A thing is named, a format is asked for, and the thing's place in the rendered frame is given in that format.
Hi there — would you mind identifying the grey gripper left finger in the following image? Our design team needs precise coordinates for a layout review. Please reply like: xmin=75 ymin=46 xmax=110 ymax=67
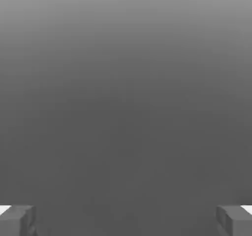
xmin=0 ymin=205 xmax=37 ymax=236

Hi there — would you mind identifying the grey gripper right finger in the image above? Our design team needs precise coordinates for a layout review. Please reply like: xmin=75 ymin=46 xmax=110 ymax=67
xmin=216 ymin=205 xmax=252 ymax=236

